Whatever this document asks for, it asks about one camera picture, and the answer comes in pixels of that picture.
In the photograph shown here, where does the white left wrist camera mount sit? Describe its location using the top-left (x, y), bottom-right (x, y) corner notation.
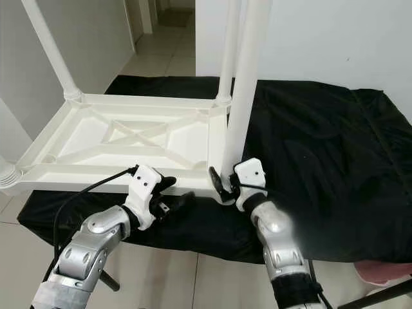
top-left (126, 165), bottom-right (165, 229)

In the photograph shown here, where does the black metal stand leg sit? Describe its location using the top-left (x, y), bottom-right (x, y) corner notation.
top-left (103, 274), bottom-right (122, 290)

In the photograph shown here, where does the black metal bar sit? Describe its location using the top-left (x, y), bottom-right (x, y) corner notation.
top-left (338, 280), bottom-right (412, 309)

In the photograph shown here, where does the black table cloth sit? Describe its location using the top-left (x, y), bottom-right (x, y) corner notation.
top-left (18, 75), bottom-right (412, 263)

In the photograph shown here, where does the pink seat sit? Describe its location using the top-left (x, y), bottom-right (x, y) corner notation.
top-left (354, 261), bottom-right (412, 284)

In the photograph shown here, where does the beige door frame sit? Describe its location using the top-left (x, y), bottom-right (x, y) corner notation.
top-left (138, 0), bottom-right (155, 33)

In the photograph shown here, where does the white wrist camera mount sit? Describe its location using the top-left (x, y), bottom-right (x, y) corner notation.
top-left (126, 165), bottom-right (165, 229)
top-left (233, 158), bottom-right (268, 212)

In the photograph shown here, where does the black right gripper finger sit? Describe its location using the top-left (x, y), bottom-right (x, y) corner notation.
top-left (208, 166), bottom-right (227, 197)

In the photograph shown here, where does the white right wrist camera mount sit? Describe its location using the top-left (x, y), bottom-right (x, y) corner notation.
top-left (233, 158), bottom-right (268, 212)

